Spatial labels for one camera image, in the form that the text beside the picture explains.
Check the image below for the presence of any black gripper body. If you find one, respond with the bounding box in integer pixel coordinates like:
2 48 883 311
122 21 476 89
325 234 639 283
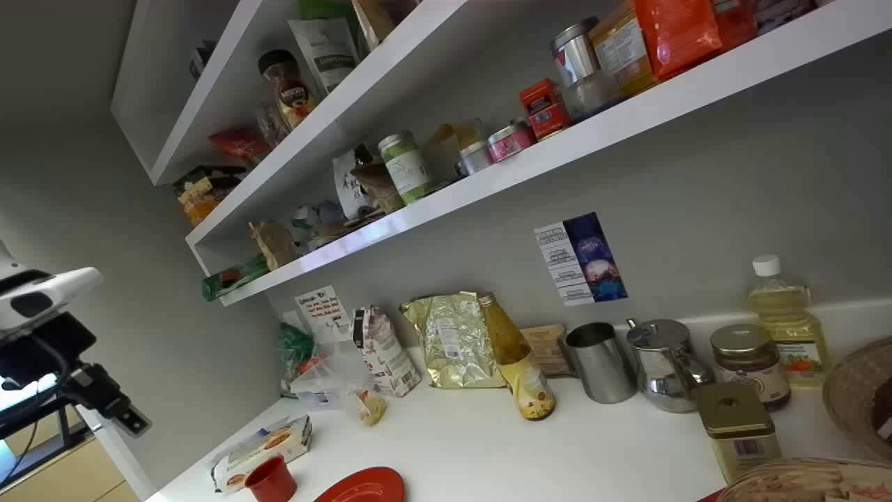
52 361 128 423

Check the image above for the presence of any orange plastic cup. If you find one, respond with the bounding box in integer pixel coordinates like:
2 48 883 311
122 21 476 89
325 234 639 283
242 453 300 502

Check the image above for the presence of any orange plastic plate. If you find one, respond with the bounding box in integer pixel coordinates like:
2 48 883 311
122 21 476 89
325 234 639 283
313 463 410 502

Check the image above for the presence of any small white cup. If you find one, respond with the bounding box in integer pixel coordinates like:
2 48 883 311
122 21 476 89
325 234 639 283
455 135 493 179

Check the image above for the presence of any steel cup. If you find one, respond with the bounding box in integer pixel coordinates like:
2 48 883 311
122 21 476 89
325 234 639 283
562 317 642 407

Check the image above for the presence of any white box with orange print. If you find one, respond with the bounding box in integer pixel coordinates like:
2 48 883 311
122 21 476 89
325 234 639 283
207 413 316 497

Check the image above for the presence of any green flat package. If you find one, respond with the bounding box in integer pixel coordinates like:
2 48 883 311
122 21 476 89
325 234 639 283
199 252 274 303

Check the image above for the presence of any green plastic bag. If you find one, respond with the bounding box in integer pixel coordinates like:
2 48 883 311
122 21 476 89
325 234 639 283
277 317 317 377

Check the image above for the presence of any clear plastic bag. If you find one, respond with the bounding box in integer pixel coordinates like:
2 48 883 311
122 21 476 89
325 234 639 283
278 339 377 413

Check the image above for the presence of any white paper note red print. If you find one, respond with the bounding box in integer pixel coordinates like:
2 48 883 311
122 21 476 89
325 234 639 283
292 282 353 349

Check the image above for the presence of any yellow orange packet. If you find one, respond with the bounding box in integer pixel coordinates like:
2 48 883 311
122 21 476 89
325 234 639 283
175 172 222 226

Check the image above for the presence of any tan paper packet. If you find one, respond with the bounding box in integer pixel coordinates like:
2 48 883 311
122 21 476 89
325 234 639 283
246 218 299 273

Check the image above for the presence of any small yellow packet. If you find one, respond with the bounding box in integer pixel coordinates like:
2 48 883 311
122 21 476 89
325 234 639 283
356 384 391 430

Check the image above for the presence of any white carton red pattern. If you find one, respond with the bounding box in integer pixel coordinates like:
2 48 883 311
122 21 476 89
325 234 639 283
351 303 423 402

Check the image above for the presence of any translucent plastic bag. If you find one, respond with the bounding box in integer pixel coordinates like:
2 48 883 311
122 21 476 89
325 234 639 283
286 197 351 252

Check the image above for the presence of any red plastic bag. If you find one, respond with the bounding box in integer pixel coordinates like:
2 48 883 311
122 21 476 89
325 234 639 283
207 123 274 169

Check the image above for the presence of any white printed bag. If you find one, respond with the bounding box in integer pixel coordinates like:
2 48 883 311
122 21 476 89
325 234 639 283
328 144 377 226

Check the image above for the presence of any gold foil bag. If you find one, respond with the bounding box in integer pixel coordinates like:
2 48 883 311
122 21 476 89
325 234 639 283
398 287 507 392

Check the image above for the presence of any brown crumpled bag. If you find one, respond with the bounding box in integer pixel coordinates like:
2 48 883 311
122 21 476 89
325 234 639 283
348 158 404 218

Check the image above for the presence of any jar with dark lid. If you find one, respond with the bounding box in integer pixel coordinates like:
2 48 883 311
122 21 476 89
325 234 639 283
257 45 316 131

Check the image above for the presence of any green and white canister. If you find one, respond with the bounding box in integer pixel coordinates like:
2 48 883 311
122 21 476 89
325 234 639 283
373 128 434 205

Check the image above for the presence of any yellow pouch with brown top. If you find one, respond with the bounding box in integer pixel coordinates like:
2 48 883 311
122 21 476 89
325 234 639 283
476 292 561 423

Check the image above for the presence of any beige paper bag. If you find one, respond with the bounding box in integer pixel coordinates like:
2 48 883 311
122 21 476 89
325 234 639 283
420 117 487 187

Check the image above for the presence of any white bag green top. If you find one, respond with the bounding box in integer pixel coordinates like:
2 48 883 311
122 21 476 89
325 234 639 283
285 0 366 92

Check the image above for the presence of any brown cardboard box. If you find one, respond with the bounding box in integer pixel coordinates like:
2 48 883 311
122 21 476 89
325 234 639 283
519 319 574 378

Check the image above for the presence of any pink round tin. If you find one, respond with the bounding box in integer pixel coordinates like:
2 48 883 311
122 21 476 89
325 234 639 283
484 120 537 167

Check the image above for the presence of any tan cardboard box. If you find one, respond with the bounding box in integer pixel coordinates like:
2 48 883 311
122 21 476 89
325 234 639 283
348 0 420 49

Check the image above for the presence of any blue white box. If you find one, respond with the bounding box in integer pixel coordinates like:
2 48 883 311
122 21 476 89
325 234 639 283
532 209 633 308

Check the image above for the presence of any small red box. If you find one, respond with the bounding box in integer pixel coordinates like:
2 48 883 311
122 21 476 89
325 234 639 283
516 75 574 142

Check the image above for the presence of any steel kettle with lid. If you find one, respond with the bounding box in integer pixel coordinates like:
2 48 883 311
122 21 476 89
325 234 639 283
622 315 718 414

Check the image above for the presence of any clear glass jar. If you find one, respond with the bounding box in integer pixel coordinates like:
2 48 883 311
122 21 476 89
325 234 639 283
558 71 622 123

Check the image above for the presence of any steel can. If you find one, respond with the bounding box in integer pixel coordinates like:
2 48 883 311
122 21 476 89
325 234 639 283
553 13 603 89

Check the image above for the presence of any gold rectangular tin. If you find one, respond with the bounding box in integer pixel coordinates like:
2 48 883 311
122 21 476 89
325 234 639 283
689 378 785 483

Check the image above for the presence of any yellow food package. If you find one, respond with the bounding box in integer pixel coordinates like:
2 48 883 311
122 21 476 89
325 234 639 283
587 1 654 98

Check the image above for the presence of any glass jar gold lid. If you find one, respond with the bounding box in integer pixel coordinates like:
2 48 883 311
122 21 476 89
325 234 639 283
709 319 795 413

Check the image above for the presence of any cooking oil bottle white cap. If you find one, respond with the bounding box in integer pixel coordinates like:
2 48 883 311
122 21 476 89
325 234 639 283
744 250 834 391

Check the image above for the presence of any orange foil bag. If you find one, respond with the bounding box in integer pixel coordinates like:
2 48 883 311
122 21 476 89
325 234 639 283
633 0 728 84

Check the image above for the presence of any flat wicker tray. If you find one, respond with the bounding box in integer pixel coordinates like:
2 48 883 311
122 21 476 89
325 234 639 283
712 453 892 502

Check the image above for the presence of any round wicker basket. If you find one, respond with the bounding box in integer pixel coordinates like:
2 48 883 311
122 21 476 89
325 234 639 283
820 333 892 463

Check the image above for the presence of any red package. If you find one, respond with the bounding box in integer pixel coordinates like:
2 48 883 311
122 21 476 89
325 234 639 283
712 0 762 49

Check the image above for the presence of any black metal stand frame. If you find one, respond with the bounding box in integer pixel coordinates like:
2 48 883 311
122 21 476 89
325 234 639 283
0 395 97 490

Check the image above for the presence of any white wall shelf unit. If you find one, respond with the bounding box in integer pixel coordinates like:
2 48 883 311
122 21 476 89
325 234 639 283
109 0 892 308

